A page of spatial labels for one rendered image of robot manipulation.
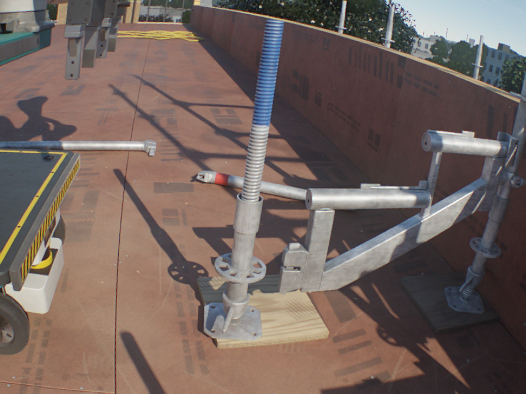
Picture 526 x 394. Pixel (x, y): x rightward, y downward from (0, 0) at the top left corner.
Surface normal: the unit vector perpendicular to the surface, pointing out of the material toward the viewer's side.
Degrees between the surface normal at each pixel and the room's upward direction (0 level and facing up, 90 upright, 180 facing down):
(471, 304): 0
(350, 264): 90
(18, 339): 89
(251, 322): 0
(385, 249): 90
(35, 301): 90
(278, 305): 0
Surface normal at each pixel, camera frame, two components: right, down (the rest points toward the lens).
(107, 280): 0.13, -0.91
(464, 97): -0.97, -0.04
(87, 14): 0.13, 0.42
